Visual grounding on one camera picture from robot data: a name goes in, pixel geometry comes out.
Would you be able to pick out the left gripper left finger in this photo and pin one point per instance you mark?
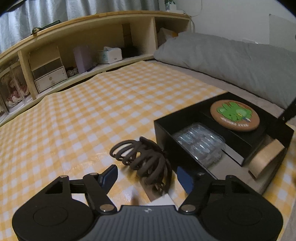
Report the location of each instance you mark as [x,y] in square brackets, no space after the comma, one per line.
[97,187]

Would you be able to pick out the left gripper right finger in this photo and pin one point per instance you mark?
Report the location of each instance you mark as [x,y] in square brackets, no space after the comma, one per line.
[197,186]

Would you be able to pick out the clear plastic blister tray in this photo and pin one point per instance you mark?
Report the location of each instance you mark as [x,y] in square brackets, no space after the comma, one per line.
[202,143]

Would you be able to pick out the brown claw hair clip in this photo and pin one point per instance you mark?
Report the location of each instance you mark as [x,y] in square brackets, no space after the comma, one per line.
[146,158]

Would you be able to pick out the large black box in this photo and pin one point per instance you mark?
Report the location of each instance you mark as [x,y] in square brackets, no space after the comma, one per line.
[166,126]

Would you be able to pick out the cork coaster green bear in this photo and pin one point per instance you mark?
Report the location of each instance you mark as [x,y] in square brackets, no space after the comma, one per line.
[235,115]

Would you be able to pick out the brown tape roll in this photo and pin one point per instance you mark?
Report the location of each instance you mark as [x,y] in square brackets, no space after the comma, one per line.
[262,159]

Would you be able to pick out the yellow checkered cloth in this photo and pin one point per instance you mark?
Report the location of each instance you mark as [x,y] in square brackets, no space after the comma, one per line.
[71,132]

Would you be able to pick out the small black closed box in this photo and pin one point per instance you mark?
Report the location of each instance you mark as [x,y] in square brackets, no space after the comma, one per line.
[242,144]

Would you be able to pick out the white drawer box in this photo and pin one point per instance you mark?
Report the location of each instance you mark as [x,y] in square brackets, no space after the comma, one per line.
[52,78]

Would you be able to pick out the white tissue box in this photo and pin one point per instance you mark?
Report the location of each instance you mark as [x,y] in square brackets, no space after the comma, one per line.
[109,55]

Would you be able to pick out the purple container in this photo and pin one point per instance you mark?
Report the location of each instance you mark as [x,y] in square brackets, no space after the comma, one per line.
[83,58]

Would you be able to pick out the grey duvet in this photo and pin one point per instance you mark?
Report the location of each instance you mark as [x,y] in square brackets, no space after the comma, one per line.
[264,70]

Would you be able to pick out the wooden headboard shelf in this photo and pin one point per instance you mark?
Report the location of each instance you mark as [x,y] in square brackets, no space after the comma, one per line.
[134,32]

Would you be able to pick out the small potted plant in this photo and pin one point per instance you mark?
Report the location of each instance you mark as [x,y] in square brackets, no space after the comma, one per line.
[170,5]

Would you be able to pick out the grey curtain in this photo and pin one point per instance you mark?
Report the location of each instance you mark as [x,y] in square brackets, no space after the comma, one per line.
[18,21]

